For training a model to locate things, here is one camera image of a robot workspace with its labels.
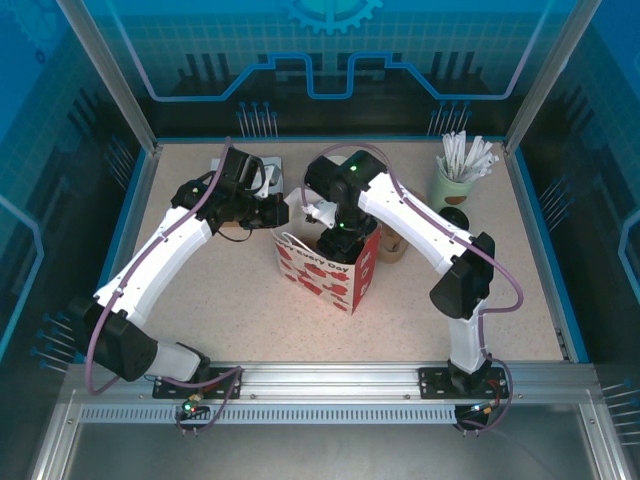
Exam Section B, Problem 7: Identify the red white paper bag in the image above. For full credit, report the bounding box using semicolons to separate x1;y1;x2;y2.
271;188;384;317

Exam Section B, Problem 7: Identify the white napkin stack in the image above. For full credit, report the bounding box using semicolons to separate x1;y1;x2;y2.
209;157;285;195

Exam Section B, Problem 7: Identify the brown cardboard cup carrier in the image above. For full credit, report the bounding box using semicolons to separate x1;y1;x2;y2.
378;185;427;265

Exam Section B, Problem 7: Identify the pale green straw holder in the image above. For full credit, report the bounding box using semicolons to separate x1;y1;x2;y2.
428;163;476;212

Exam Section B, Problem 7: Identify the black plastic cup lid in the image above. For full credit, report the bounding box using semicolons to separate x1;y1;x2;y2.
438;207;472;232

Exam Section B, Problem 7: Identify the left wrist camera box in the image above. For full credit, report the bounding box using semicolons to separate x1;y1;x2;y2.
251;167;272;199

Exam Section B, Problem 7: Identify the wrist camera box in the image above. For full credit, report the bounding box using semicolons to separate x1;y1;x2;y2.
301;198;337;230
251;167;272;199

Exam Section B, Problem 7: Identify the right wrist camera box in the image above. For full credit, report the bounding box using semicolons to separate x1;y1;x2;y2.
301;198;337;230

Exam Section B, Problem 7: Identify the aluminium mounting rail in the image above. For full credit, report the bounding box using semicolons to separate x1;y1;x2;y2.
64;362;599;406

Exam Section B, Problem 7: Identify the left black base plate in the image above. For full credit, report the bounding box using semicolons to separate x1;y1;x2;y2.
152;366;245;400

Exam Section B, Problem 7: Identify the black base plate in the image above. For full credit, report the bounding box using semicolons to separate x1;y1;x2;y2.
417;367;511;400
152;366;245;400

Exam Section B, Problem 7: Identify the aluminium frame post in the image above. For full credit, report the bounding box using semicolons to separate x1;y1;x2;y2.
56;0;164;157
502;0;599;154

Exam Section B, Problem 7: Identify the slotted grey cable duct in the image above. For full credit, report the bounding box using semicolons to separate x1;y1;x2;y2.
79;405;459;426

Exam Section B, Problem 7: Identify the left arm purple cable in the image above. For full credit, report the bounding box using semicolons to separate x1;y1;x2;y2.
85;137;245;437

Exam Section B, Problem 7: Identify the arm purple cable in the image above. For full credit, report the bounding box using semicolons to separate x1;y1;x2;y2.
85;137;245;437
299;142;525;437

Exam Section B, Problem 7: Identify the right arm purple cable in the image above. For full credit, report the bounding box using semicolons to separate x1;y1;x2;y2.
299;142;525;437

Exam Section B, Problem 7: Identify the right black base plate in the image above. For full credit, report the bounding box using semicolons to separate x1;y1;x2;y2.
417;367;511;400

